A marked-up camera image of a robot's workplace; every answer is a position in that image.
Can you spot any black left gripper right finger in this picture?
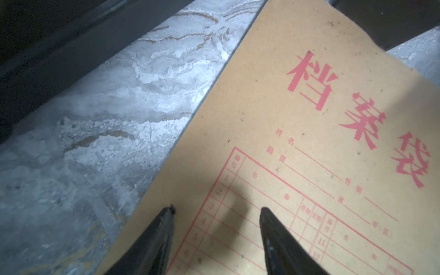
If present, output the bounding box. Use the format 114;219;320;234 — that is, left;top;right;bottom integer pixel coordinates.
260;207;328;275

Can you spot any small black box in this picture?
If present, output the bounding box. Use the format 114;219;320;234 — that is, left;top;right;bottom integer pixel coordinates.
329;0;440;50

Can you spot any brown file bag stack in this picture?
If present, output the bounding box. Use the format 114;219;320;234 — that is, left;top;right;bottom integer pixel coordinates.
97;1;440;275

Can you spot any black plastic tool case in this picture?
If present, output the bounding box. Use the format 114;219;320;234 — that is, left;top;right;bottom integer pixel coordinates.
1;0;188;141

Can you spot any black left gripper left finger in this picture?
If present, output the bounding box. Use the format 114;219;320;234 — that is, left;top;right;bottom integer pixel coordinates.
105;205;176;275

